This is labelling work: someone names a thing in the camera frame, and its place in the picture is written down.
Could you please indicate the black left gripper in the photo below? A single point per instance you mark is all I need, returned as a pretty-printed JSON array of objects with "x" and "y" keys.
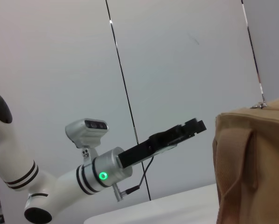
[{"x": 139, "y": 154}]

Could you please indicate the silver metal zipper pull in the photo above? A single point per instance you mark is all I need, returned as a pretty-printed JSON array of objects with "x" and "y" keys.
[{"x": 259, "y": 105}]

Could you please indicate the khaki canvas food bag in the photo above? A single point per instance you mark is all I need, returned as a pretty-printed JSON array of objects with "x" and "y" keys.
[{"x": 251, "y": 168}]

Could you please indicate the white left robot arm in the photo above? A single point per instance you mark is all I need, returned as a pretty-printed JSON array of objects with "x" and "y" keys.
[{"x": 13, "y": 151}]

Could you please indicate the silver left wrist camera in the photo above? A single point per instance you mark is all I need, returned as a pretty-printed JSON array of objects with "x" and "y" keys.
[{"x": 85, "y": 133}]

